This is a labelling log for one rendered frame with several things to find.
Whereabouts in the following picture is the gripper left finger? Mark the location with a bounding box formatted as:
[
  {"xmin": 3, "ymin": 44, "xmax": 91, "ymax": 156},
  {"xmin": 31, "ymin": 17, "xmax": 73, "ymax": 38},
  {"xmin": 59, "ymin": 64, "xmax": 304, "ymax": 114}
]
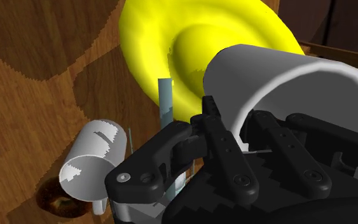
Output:
[{"xmin": 104, "ymin": 95, "xmax": 259, "ymax": 206}]

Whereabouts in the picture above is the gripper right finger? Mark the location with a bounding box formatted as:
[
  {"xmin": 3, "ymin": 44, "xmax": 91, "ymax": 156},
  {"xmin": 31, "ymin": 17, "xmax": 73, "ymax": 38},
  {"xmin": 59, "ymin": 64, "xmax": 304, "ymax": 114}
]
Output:
[{"xmin": 250, "ymin": 109, "xmax": 358, "ymax": 200}]

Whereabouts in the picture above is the large white cup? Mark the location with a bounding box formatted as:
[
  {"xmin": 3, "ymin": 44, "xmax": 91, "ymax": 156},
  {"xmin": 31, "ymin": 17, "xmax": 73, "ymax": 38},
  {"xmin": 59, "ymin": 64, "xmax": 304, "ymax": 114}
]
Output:
[{"xmin": 202, "ymin": 44, "xmax": 358, "ymax": 153}]

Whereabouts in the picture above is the small white mug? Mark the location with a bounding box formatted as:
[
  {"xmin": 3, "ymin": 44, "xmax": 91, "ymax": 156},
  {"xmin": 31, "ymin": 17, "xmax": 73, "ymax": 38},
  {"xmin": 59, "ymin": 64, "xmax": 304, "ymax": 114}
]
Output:
[{"xmin": 59, "ymin": 118, "xmax": 128, "ymax": 216}]

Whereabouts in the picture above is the grey-blue flat bar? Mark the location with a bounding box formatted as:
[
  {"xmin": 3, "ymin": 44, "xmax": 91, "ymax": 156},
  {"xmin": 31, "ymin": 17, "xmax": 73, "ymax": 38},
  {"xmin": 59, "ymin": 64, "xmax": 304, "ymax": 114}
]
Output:
[{"xmin": 157, "ymin": 78, "xmax": 174, "ymax": 130}]

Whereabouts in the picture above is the brown donut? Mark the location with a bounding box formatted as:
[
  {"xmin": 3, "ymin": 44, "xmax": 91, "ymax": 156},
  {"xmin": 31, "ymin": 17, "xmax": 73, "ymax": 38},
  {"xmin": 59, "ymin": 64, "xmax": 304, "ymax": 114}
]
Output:
[{"xmin": 36, "ymin": 176, "xmax": 93, "ymax": 218}]

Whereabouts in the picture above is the yellow bowl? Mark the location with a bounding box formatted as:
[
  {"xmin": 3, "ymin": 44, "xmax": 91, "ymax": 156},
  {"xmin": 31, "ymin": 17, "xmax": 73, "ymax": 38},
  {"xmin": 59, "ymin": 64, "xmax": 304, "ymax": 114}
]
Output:
[{"xmin": 118, "ymin": 0, "xmax": 306, "ymax": 123}]

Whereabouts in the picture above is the dark wooden cabinet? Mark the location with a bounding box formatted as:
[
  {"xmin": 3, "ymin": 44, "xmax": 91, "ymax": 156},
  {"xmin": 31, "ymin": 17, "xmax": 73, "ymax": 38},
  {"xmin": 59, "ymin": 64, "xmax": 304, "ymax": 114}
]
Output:
[{"xmin": 277, "ymin": 0, "xmax": 358, "ymax": 57}]

